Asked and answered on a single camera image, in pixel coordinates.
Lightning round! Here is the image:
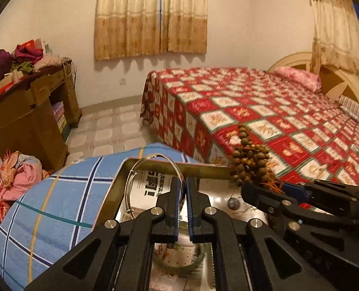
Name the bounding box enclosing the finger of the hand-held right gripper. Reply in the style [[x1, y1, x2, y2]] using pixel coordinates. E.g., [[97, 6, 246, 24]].
[[283, 179, 359, 216], [241, 182, 359, 281]]

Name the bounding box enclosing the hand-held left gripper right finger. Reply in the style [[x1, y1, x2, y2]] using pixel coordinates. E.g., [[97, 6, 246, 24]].
[[186, 177, 337, 291]]

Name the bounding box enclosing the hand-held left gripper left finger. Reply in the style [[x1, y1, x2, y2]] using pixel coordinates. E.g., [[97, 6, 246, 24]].
[[25, 177, 183, 291]]

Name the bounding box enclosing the metal jewelry tray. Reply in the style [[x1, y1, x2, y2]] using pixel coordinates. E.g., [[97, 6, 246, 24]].
[[107, 157, 277, 291]]

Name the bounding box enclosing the brown wooden bead necklace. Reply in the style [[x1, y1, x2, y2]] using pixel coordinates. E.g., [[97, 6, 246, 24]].
[[229, 124, 284, 193]]

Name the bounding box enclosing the silver bangle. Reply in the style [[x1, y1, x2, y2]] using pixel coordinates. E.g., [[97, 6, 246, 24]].
[[124, 154, 187, 219]]

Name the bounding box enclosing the striped pillow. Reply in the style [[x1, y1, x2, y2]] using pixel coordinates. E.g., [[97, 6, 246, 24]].
[[335, 95, 359, 117]]

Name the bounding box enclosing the green jade bangle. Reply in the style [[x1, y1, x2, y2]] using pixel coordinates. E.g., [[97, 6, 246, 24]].
[[154, 242, 206, 276]]

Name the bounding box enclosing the cream bed headboard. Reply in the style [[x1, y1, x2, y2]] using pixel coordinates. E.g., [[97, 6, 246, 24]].
[[267, 51, 359, 105]]

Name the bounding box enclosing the pink pillow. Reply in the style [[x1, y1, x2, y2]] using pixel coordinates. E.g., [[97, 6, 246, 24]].
[[273, 66, 322, 93]]

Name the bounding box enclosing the red patterned bedspread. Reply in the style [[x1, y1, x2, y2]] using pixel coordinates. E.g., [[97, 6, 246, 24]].
[[140, 66, 359, 188]]

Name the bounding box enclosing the blue plaid cloth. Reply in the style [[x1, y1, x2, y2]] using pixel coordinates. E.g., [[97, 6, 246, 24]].
[[0, 142, 198, 291]]

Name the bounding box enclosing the narrow beige patterned curtain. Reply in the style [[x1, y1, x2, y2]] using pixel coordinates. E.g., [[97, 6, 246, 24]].
[[304, 0, 359, 82]]

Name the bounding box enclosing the purple flat box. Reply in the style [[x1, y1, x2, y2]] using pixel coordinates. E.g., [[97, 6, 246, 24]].
[[52, 101, 65, 122]]

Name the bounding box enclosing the pile of pink orange clothes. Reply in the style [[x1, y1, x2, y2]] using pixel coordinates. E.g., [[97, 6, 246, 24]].
[[0, 149, 50, 222]]

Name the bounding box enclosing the brown wooden desk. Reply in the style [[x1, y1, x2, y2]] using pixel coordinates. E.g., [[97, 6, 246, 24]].
[[0, 64, 82, 173]]

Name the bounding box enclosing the wide beige patterned curtain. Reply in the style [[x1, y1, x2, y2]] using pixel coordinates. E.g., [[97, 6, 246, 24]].
[[94, 0, 208, 61]]

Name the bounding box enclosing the pile of clothes with maroon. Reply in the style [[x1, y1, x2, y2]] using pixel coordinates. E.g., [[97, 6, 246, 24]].
[[0, 39, 63, 76]]

